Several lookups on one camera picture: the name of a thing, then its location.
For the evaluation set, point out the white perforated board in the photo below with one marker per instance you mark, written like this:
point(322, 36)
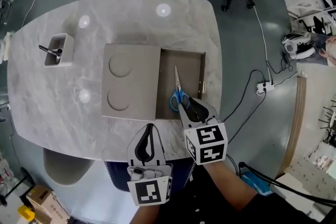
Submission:
point(309, 178)

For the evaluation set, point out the person's left forearm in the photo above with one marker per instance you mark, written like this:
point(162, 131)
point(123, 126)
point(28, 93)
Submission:
point(147, 215)

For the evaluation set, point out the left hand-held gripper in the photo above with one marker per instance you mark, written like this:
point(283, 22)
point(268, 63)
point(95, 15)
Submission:
point(148, 191)

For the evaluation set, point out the person's black shirt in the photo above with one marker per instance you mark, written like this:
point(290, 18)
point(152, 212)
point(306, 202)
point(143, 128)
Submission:
point(199, 204)

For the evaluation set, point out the white pen holder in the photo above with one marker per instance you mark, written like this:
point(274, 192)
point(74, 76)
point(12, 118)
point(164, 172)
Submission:
point(67, 47)

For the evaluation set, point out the brown cardboard box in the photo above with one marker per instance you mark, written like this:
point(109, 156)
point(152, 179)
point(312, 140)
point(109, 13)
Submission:
point(44, 199)

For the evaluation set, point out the light grey shell chair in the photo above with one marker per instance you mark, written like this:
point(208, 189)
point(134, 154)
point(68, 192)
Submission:
point(65, 168)

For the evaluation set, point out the curved wooden board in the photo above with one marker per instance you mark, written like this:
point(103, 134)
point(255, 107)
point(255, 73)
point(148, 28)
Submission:
point(296, 126)

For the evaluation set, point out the white power strip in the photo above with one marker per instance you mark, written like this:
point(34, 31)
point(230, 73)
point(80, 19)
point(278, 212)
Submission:
point(263, 86)

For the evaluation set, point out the black pen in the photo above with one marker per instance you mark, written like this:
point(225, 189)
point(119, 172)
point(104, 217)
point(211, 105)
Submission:
point(48, 49)

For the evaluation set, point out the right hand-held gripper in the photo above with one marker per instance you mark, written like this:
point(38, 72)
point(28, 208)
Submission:
point(210, 136)

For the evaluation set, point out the white device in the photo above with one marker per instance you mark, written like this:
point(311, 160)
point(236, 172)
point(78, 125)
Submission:
point(299, 47)

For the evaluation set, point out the grey drawer organiser box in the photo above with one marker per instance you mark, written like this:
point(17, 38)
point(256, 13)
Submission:
point(131, 86)

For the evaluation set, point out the blue fabric item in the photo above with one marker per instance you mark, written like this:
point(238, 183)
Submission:
point(256, 183)

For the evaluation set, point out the person's right forearm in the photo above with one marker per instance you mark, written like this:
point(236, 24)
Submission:
point(228, 186)

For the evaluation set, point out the yellow plastic container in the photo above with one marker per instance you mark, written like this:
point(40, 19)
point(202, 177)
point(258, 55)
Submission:
point(26, 213)

